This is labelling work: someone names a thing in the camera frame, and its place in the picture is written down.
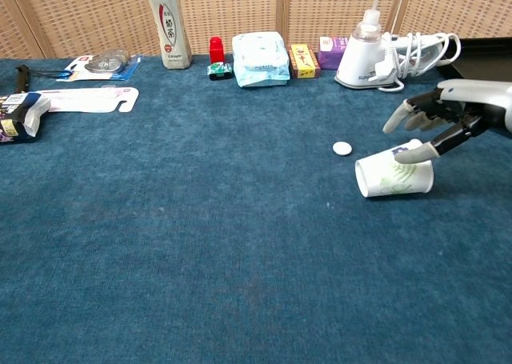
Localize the dark blue snack pack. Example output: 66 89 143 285
0 91 52 145

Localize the purple box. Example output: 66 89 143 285
318 36 350 71

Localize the clear plastic wash bottle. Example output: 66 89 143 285
349 0 382 33

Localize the white travel iron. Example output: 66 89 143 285
334 22 461 90

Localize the white toothbrush card pack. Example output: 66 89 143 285
35 85 140 114

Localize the light blue wet wipes pack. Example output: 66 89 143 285
231 31 291 88

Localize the wicker folding screen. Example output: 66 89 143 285
0 0 512 60

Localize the milk tea bottle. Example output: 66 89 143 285
144 0 193 70

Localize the blue felt table cloth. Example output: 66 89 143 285
0 54 512 364

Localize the grey-tipped silver right robot hand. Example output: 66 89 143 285
382 78 512 164

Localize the small green box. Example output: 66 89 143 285
206 62 234 80

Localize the white paper cup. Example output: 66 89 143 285
354 138 435 199

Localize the blue blister pack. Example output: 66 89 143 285
55 48 144 82

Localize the white power cable with plug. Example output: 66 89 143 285
367 31 463 94

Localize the small red stamp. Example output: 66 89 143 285
209 36 226 64

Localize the black plastic tray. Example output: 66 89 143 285
435 37 512 83

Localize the yellow red box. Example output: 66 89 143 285
288 43 321 80

